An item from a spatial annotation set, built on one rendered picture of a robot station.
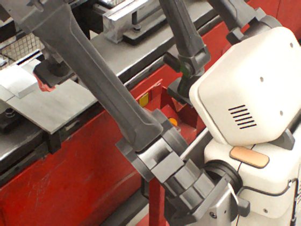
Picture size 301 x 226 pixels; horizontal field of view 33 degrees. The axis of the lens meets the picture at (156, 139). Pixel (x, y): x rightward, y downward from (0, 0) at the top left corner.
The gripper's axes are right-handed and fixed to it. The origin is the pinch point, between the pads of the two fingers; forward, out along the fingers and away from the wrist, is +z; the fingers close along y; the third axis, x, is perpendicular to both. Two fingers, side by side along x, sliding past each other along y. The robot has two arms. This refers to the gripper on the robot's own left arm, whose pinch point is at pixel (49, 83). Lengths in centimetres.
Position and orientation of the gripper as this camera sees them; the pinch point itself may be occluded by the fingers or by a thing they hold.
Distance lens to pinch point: 136.7
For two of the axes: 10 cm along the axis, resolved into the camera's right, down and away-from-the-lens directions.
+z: -4.1, 3.5, 8.4
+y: -6.4, 5.5, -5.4
